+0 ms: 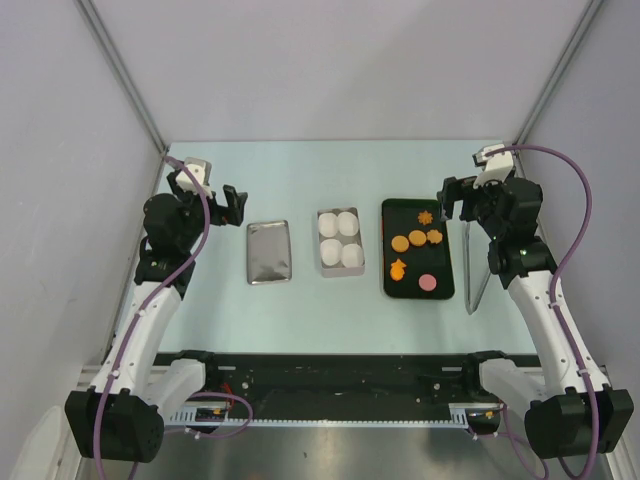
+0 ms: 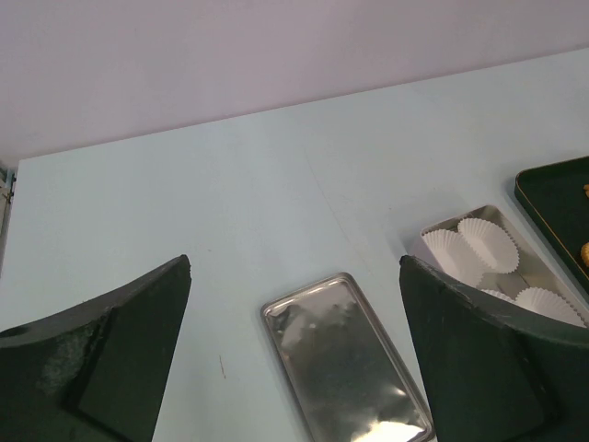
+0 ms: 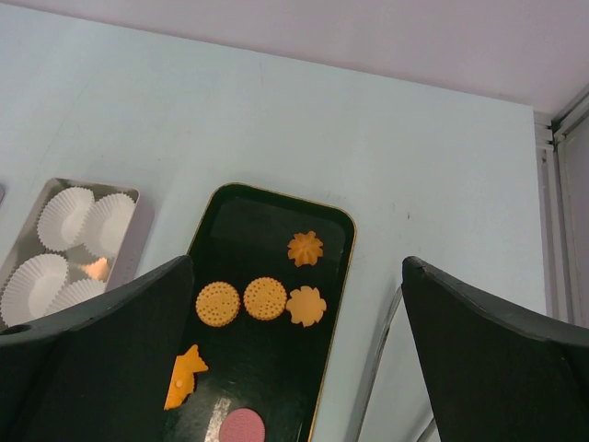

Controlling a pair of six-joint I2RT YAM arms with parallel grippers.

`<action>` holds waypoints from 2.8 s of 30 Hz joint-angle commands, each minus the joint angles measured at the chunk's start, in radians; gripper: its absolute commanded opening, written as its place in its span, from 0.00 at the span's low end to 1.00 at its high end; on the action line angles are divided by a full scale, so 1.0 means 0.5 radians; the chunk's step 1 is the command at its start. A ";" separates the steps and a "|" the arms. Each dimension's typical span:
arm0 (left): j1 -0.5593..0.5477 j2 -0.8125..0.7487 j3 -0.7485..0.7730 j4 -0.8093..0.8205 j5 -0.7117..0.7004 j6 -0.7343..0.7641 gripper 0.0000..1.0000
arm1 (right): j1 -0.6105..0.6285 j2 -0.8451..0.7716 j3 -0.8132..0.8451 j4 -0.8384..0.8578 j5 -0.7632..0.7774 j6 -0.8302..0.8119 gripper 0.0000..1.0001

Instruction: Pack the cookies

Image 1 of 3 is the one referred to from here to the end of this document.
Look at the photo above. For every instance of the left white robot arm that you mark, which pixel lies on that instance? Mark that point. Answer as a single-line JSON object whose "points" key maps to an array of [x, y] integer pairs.
{"points": [[122, 414]]}

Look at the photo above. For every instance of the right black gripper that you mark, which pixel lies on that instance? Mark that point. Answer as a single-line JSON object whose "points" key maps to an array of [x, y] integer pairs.
{"points": [[460, 189]]}

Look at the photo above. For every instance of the white paper cup front-right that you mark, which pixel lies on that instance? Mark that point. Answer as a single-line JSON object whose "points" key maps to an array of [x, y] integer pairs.
{"points": [[352, 256]]}

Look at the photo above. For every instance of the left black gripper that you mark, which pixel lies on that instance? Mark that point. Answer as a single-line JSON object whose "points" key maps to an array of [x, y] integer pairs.
{"points": [[230, 214]]}

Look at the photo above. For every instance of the brown star cookie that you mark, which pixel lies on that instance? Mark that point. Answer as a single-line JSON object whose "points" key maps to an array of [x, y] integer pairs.
{"points": [[425, 218]]}

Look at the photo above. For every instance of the black tray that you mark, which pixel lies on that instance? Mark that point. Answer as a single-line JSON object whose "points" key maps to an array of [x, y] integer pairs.
{"points": [[399, 217]]}

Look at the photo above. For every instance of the aluminium frame post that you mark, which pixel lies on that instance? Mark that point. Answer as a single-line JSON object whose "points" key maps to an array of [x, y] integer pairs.
{"points": [[108, 48], [567, 55]]}

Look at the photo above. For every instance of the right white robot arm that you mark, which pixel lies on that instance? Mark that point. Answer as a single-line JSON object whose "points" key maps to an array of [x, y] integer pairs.
{"points": [[574, 408]]}

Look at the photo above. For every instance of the metal tongs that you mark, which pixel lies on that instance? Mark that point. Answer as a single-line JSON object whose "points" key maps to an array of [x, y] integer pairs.
{"points": [[476, 274]]}

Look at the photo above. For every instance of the white cable duct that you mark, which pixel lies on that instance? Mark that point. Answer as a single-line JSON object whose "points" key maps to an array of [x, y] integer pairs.
{"points": [[194, 416]]}

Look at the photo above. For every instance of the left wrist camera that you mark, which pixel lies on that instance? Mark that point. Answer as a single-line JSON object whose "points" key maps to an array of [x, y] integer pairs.
{"points": [[199, 176]]}

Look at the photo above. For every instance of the round orange cookie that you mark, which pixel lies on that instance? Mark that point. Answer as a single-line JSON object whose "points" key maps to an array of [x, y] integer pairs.
{"points": [[417, 238], [400, 244]]}

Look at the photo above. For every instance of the pink round cookie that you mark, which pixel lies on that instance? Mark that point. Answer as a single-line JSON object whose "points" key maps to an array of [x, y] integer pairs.
{"points": [[427, 282]]}

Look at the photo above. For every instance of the silver tin lid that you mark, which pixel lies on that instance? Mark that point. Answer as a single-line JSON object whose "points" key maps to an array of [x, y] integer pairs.
{"points": [[269, 257]]}

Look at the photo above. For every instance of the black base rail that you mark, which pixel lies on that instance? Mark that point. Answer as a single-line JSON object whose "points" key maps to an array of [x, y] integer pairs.
{"points": [[335, 387]]}

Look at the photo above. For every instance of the orange pineapple cookie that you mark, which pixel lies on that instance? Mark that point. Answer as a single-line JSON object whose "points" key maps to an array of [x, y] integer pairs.
{"points": [[397, 270]]}

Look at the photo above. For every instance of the white paper cup back-left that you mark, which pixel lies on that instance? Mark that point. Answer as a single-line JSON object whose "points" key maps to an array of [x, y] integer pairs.
{"points": [[328, 224]]}

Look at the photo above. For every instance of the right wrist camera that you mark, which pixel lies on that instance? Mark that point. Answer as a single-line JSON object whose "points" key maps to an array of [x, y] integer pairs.
{"points": [[496, 165]]}

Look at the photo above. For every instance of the white paper cup back-right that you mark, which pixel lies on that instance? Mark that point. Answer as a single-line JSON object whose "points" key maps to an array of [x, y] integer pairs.
{"points": [[348, 224]]}

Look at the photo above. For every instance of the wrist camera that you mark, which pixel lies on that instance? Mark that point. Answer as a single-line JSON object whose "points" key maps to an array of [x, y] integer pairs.
{"points": [[496, 165], [199, 176]]}

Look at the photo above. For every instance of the white paper cup front-left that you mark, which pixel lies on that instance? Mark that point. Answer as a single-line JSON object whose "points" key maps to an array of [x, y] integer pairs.
{"points": [[331, 252]]}

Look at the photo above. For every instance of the brown flower cookie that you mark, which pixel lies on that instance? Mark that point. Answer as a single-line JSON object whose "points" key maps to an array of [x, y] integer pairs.
{"points": [[434, 237]]}

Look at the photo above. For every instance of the left aluminium frame post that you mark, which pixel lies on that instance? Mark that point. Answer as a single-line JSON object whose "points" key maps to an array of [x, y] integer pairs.
{"points": [[108, 48]]}

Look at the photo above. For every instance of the right aluminium frame post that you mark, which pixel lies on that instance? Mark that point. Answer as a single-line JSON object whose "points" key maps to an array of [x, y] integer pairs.
{"points": [[567, 55]]}

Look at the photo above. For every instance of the lavender cookie tin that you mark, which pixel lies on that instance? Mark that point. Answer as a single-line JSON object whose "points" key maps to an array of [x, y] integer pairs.
{"points": [[339, 271]]}

